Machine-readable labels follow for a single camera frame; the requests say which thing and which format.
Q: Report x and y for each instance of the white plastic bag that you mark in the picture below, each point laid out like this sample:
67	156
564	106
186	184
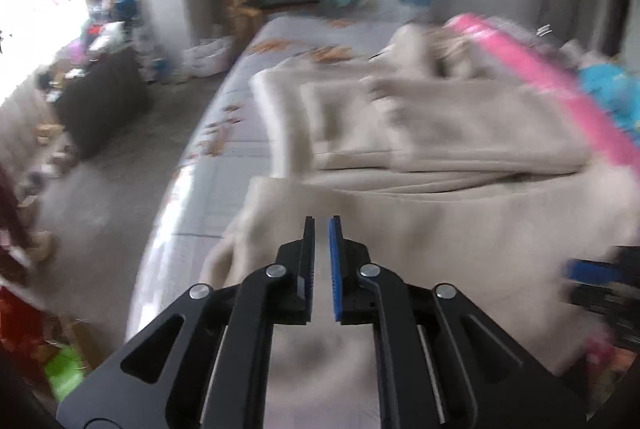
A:
207	56

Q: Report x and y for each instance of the pink floral blanket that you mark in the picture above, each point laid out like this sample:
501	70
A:
540	69

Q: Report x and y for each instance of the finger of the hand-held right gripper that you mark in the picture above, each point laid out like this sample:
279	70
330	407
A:
592	271
610	306

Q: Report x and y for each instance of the bed with floral checked sheet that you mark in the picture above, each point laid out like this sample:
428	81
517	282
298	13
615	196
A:
240	74

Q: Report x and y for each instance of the small silver object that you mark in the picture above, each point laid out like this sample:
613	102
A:
544	29

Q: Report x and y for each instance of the worn beige shoe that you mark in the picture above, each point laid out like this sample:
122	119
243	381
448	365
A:
47	133

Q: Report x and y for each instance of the blue cartoon quilt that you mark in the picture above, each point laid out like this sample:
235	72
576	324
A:
607	89

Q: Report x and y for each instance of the green bag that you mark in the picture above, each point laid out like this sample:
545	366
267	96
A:
65	371

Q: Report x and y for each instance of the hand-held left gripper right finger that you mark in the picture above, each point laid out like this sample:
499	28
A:
336	269

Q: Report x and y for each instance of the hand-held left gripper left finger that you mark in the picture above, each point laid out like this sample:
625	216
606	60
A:
307	269

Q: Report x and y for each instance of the black cabinet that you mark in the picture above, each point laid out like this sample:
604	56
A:
105	104

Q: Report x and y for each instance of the clutter pile on cabinet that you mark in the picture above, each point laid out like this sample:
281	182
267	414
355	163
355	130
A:
95	39

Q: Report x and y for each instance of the beige zip hooded jacket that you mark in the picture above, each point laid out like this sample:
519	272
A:
450	219

